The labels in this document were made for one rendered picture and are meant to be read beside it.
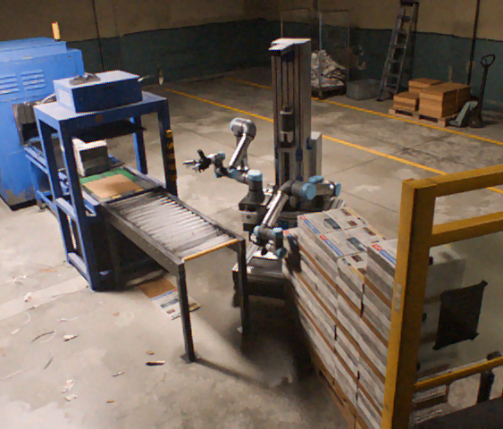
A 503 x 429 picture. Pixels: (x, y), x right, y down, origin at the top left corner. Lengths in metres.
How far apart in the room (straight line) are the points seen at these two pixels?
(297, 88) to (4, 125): 3.72
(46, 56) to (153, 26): 6.48
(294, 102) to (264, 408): 2.22
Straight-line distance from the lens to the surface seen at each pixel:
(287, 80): 4.17
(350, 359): 3.22
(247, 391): 3.74
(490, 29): 10.18
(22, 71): 6.69
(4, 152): 6.80
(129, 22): 12.74
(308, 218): 3.47
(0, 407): 4.08
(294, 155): 4.23
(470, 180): 2.05
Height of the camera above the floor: 2.56
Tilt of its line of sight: 26 degrees down
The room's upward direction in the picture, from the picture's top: 2 degrees counter-clockwise
